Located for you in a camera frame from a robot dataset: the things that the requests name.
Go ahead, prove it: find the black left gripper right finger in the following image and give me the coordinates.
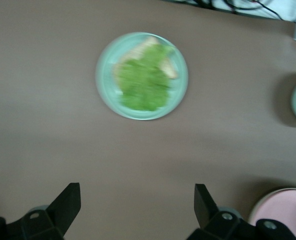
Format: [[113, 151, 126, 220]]
[[186, 183, 296, 240]]

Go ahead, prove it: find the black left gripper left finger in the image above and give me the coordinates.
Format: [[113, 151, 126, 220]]
[[0, 182, 82, 240]]

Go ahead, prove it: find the pink plate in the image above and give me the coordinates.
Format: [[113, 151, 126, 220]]
[[247, 187, 296, 230]]

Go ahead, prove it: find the brown table cover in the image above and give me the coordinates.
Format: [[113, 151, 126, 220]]
[[0, 0, 296, 240]]

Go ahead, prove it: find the green lettuce leaf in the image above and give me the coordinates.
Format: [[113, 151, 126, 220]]
[[118, 42, 176, 112]]

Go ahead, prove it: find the green plate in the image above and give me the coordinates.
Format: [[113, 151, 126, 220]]
[[95, 31, 189, 122]]

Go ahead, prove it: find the toasted bread slice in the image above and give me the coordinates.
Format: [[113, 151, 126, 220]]
[[112, 35, 179, 83]]

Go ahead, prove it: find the black cable bundle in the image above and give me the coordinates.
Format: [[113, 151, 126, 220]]
[[160, 0, 296, 24]]

